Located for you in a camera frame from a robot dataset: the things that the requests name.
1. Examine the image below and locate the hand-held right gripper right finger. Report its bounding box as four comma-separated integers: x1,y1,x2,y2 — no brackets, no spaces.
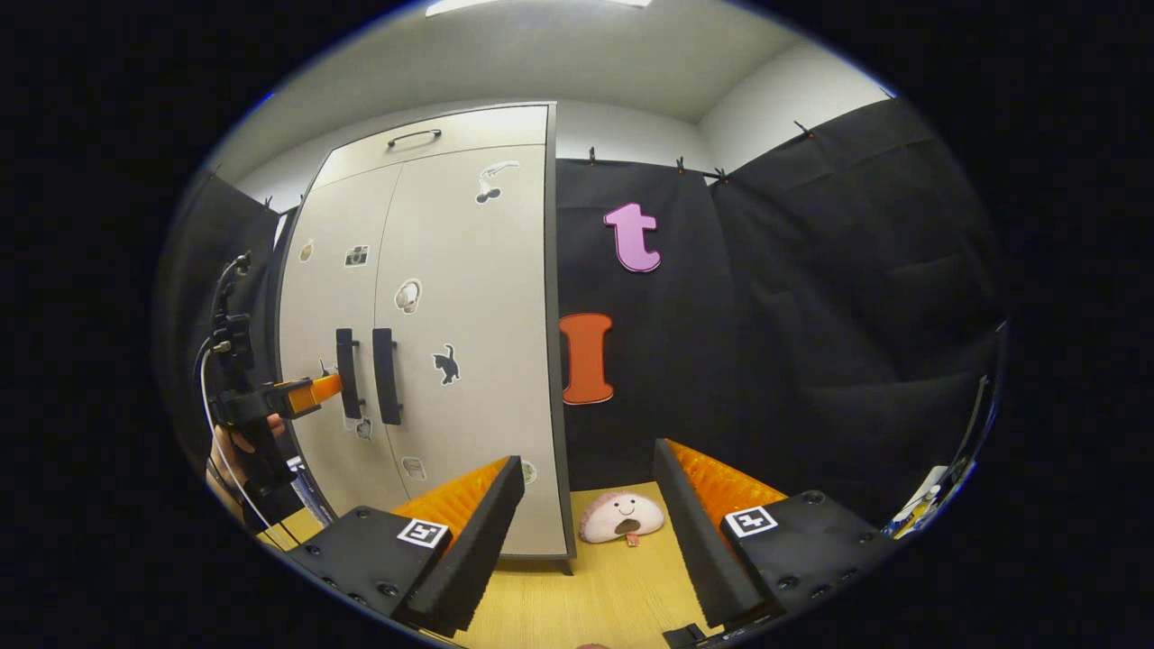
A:
654,439,898,629

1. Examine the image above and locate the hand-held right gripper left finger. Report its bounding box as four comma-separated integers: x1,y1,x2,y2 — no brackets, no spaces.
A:
288,455,526,636

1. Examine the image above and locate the white cabinet door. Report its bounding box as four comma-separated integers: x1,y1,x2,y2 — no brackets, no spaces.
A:
278,162,402,535
372,144,569,558

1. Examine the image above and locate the white cabinet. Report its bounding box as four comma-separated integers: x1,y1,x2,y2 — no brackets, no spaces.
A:
270,101,578,573

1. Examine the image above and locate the white cabinet drawer front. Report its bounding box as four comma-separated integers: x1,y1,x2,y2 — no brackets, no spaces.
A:
311,105,551,190

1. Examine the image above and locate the pink smiling plush toy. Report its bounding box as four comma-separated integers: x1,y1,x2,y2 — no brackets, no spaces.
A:
579,491,666,547

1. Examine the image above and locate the black backdrop cloth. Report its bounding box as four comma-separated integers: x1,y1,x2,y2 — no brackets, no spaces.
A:
176,171,282,470
554,97,1006,524

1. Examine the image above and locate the white plastic item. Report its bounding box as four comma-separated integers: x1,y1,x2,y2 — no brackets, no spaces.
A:
888,464,949,539

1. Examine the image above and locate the long ceiling light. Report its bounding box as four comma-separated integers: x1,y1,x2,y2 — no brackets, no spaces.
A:
426,0,652,17

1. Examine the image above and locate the white cable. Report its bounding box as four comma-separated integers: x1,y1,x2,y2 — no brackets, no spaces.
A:
197,347,303,551

